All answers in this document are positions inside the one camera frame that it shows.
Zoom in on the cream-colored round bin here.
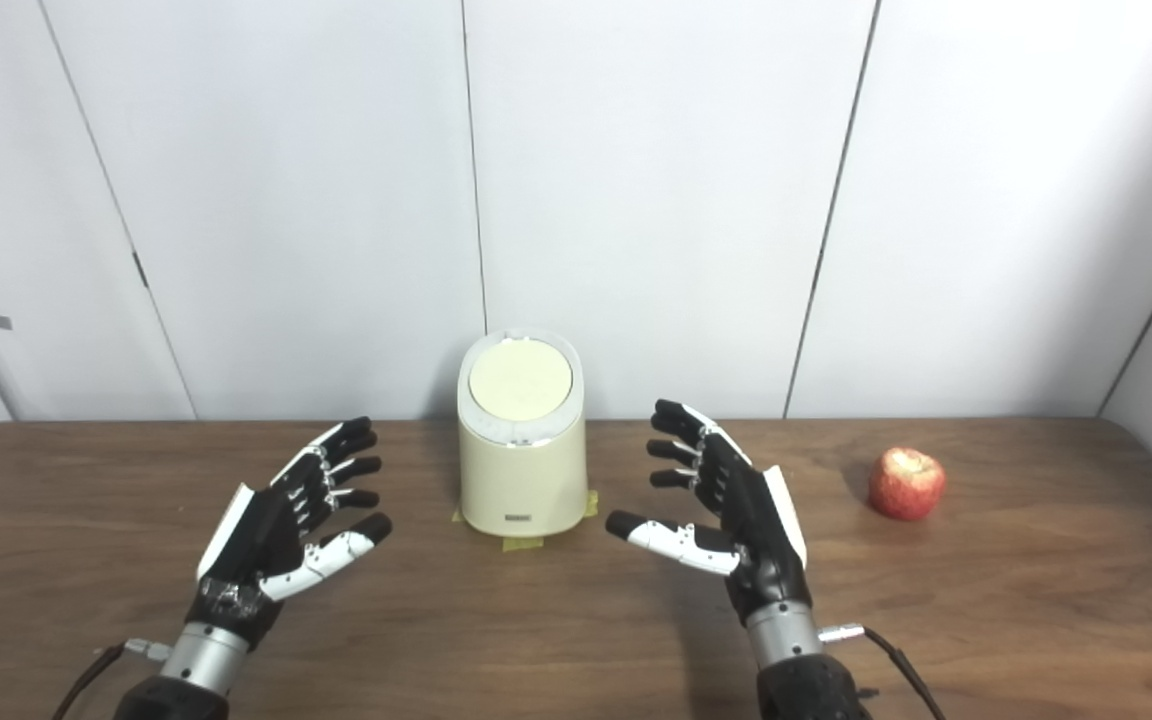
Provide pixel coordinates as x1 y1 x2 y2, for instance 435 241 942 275
456 328 589 538

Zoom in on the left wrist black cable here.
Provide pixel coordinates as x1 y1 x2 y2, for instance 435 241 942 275
51 640 173 720

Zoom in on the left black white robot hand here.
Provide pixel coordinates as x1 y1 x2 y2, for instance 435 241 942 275
186 417 394 651

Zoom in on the cream round bin lid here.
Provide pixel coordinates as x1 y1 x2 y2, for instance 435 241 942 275
468 338 574 422

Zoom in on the red apple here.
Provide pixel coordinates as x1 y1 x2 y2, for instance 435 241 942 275
868 447 947 522

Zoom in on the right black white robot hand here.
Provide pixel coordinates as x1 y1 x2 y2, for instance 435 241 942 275
605 399 815 629

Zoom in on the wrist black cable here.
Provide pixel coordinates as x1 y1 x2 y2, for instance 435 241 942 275
51 640 173 720
818 623 947 720

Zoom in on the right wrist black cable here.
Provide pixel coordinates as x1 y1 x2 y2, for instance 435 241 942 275
818 623 947 720

